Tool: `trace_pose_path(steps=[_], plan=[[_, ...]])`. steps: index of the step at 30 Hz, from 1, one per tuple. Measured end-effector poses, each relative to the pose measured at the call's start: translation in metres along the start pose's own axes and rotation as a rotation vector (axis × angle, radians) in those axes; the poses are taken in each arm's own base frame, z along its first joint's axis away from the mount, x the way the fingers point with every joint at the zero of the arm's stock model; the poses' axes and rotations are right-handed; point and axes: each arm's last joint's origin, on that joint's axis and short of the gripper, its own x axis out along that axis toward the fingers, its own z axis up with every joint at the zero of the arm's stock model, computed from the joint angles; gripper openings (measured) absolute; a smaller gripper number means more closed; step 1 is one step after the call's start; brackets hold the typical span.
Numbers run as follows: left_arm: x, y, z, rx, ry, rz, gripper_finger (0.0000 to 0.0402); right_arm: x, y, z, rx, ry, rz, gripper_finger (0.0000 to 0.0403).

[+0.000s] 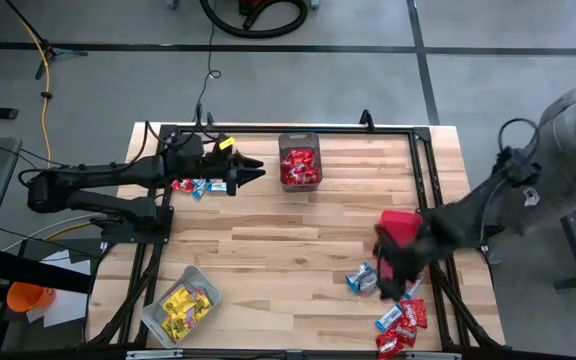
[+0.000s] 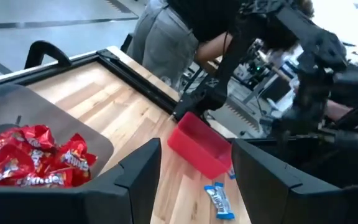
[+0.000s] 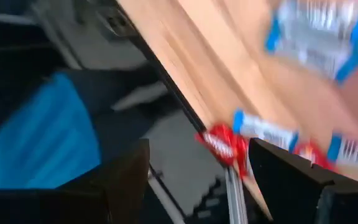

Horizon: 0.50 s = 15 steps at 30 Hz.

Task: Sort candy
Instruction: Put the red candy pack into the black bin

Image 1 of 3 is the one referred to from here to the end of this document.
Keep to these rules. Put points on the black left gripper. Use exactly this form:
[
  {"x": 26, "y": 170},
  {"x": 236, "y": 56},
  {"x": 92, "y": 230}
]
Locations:
[{"x": 215, "y": 167}]

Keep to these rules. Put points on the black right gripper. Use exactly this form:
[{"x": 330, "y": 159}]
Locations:
[{"x": 428, "y": 237}]

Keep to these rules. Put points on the red Skittles candy bag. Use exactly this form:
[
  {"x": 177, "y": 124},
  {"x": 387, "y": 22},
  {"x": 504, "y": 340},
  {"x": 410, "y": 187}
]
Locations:
[
  {"x": 307, "y": 157},
  {"x": 183, "y": 185},
  {"x": 290, "y": 159},
  {"x": 311, "y": 176},
  {"x": 414, "y": 313},
  {"x": 405, "y": 334},
  {"x": 291, "y": 176},
  {"x": 389, "y": 346}
]

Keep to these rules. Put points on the yellow candy bag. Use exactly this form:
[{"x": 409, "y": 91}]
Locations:
[
  {"x": 178, "y": 302},
  {"x": 200, "y": 307},
  {"x": 175, "y": 327}
]

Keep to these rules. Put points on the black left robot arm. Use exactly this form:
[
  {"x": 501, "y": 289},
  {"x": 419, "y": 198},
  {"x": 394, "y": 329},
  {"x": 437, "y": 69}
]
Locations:
[{"x": 93, "y": 177}]

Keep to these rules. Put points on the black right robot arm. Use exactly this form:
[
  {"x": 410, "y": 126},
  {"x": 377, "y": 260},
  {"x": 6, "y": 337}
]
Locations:
[{"x": 468, "y": 215}]

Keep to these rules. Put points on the yellow tape tag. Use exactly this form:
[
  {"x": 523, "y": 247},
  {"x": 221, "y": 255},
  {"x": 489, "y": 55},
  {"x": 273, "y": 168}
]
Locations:
[{"x": 226, "y": 143}]

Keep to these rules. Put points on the red plastic bin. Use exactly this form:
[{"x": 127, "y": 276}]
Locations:
[{"x": 400, "y": 225}]

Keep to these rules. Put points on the dark grey translucent plastic bin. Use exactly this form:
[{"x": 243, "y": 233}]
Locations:
[{"x": 300, "y": 139}]

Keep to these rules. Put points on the light grey plastic bin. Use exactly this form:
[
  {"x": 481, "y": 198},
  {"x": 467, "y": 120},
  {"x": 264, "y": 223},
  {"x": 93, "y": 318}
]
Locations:
[{"x": 193, "y": 275}]

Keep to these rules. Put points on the person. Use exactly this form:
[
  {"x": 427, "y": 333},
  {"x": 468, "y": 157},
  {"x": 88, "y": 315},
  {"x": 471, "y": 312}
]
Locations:
[{"x": 568, "y": 150}]

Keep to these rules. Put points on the white paper sheets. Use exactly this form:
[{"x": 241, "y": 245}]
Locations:
[{"x": 65, "y": 305}]

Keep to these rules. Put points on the black tripod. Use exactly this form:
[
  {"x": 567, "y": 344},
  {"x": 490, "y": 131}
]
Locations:
[{"x": 48, "y": 49}]

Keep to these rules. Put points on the orange bucket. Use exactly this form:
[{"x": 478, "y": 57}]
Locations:
[{"x": 28, "y": 297}]

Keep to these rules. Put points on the small black hook bracket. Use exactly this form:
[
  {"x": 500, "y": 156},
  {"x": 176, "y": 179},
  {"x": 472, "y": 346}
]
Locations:
[{"x": 210, "y": 119}]

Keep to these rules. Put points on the silver metal bracket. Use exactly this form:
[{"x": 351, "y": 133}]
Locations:
[
  {"x": 154, "y": 354},
  {"x": 433, "y": 356}
]

